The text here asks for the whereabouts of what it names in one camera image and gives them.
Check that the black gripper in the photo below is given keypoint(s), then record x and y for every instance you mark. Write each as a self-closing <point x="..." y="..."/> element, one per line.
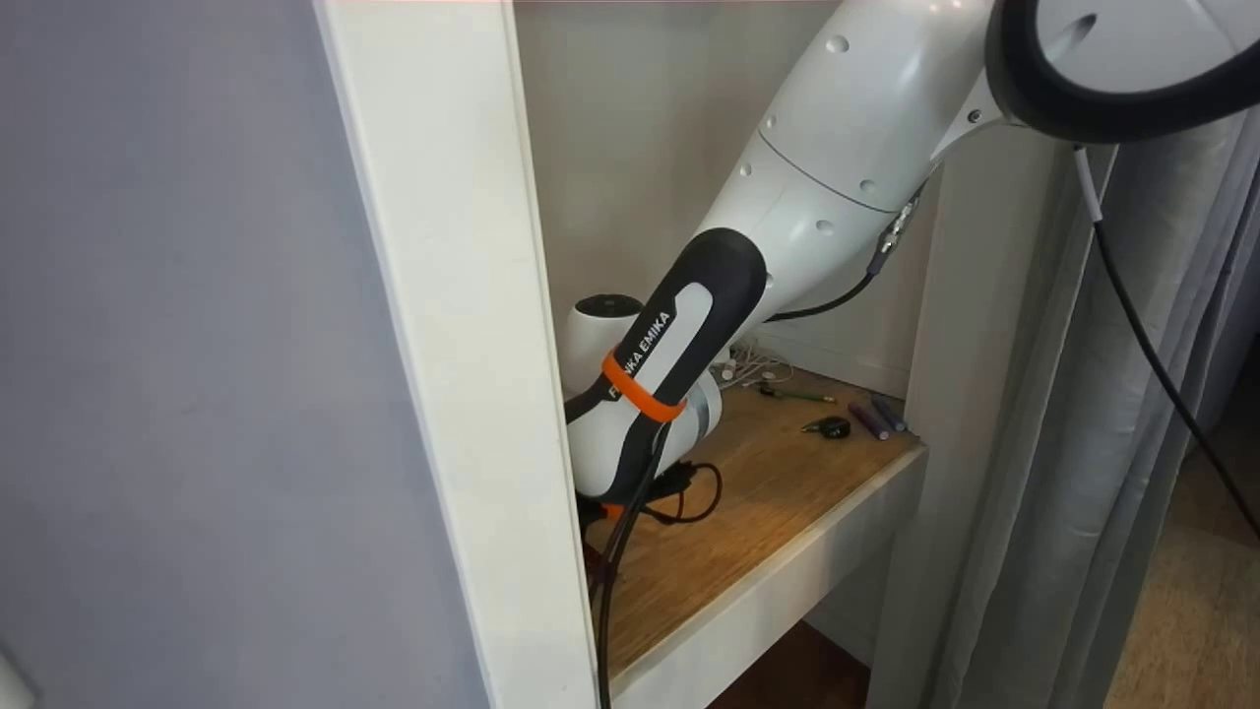
<point x="596" y="507"/>

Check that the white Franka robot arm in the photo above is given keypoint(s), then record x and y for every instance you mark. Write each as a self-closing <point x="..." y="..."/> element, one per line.
<point x="840" y="143"/>

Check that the small black round object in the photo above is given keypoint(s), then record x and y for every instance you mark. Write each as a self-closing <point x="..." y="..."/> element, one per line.
<point x="827" y="425"/>

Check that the wooden shelf board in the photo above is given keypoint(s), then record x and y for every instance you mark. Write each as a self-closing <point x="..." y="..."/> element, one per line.
<point x="749" y="526"/>

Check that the dark marker pen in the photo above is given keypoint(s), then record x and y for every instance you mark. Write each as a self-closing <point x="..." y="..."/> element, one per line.
<point x="874" y="416"/>

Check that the grey curtain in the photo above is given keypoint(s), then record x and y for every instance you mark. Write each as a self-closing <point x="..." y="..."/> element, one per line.
<point x="1025" y="526"/>

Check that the white wooden shelf frame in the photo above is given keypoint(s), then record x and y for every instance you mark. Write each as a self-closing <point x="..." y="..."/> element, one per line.
<point x="448" y="329"/>

